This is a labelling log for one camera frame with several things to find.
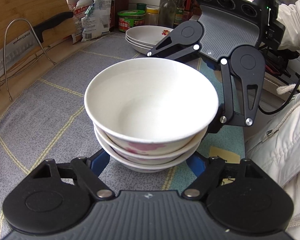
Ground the white floral bowl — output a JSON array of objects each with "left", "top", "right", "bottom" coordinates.
[{"left": 94, "top": 124, "right": 207, "bottom": 165}]

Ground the stained white plate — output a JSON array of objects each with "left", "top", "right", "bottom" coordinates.
[{"left": 126, "top": 25, "right": 173, "bottom": 47}]

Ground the white fruit plate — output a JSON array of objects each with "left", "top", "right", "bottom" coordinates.
[
  {"left": 127, "top": 41, "right": 150, "bottom": 55},
  {"left": 125, "top": 36, "right": 153, "bottom": 50}
]

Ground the red label oil bottle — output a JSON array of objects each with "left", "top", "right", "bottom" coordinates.
[{"left": 173, "top": 0, "right": 196, "bottom": 28}]

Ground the grey teal checked towel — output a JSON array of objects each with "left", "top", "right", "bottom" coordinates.
[{"left": 0, "top": 33, "right": 246, "bottom": 240}]

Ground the white jacket of operator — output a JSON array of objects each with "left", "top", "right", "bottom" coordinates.
[{"left": 245, "top": 0, "right": 300, "bottom": 239}]

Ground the glass bottle red cap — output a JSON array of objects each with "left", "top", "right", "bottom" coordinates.
[{"left": 158, "top": 0, "right": 177, "bottom": 28}]

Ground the yellow cap spice jar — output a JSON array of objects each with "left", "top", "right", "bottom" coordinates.
[{"left": 145, "top": 7, "right": 159, "bottom": 25}]

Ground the small green cap jar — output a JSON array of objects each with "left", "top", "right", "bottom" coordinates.
[{"left": 136, "top": 3, "right": 147, "bottom": 11}]

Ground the green lid sauce jar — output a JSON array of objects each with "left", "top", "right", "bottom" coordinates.
[{"left": 117, "top": 10, "right": 146, "bottom": 33}]

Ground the white blue clipped bag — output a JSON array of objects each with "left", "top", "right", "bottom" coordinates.
[{"left": 81, "top": 0, "right": 109, "bottom": 42}]

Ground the red white clipped bag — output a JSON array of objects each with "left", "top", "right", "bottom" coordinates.
[{"left": 69, "top": 0, "right": 93, "bottom": 44}]

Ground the bamboo cutting board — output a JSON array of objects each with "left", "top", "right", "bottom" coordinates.
[{"left": 0, "top": 0, "right": 79, "bottom": 58}]

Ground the black cable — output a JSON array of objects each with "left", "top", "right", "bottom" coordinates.
[{"left": 257, "top": 62, "right": 300, "bottom": 116}]

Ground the steel wire rack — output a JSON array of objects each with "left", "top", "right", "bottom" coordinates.
[{"left": 2, "top": 18, "right": 56, "bottom": 102}]

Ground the black handled kitchen knife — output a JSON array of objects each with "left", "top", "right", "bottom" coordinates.
[{"left": 0, "top": 11, "right": 74, "bottom": 77}]

